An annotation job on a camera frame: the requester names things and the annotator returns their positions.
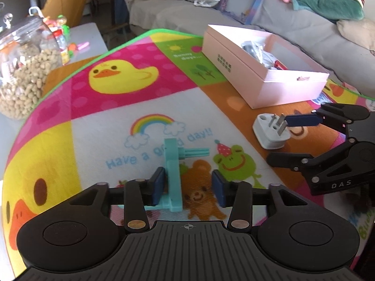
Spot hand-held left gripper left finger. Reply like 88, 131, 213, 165
68, 167, 165, 233

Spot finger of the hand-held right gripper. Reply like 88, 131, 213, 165
284, 102, 371, 140
266, 137, 363, 182

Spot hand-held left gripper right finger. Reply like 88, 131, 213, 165
212, 169, 307, 233

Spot teal plastic bracket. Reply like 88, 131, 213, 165
145, 138, 210, 213

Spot white plug adapter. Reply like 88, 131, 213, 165
252, 113, 294, 150

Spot pink cardboard box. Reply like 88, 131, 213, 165
202, 24, 330, 109

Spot clear bag of metal parts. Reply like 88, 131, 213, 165
241, 40, 276, 68

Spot grey sofa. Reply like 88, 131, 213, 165
121, 0, 375, 100

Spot colourful cartoon printed mat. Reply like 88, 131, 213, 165
0, 28, 375, 281

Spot beige cushion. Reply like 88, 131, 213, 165
336, 18, 375, 57

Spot teal plush cloth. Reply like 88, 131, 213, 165
291, 0, 366, 22

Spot purple window box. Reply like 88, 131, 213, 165
212, 0, 266, 26

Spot small pink toy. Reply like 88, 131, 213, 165
68, 42, 90, 54

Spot glass jar of peanuts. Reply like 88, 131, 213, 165
0, 12, 64, 121

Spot small green toy figure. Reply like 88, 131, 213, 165
57, 15, 71, 43

